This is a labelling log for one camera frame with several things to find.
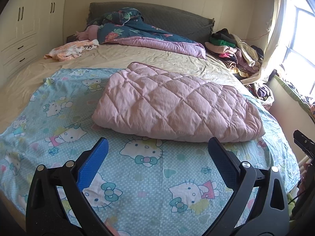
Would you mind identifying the cream window curtain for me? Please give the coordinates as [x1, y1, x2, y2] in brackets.
[241, 0, 287, 85]

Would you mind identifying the cream wardrobe with drawers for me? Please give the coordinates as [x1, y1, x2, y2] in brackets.
[1, 0, 65, 85]

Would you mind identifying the pink quilted jacket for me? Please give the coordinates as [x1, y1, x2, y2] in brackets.
[92, 62, 265, 143]

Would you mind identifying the pink pillow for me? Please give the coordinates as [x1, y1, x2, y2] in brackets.
[76, 25, 99, 41]

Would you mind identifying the green window sill cover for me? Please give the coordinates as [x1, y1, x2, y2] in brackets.
[273, 75, 314, 123]

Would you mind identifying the orange white small cloth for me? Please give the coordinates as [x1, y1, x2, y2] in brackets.
[44, 40, 99, 62]

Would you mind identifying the teal floral purple comforter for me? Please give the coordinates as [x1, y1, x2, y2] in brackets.
[91, 7, 206, 59]

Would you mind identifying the pile of mixed clothes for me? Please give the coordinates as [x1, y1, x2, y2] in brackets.
[205, 28, 264, 80]

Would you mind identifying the bag of clothes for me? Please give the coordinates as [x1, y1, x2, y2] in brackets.
[245, 83, 274, 111]

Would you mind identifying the dark green headboard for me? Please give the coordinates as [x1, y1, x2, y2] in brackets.
[86, 2, 215, 44]

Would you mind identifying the blue hello kitty sheet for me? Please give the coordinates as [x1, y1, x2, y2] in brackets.
[0, 68, 301, 236]

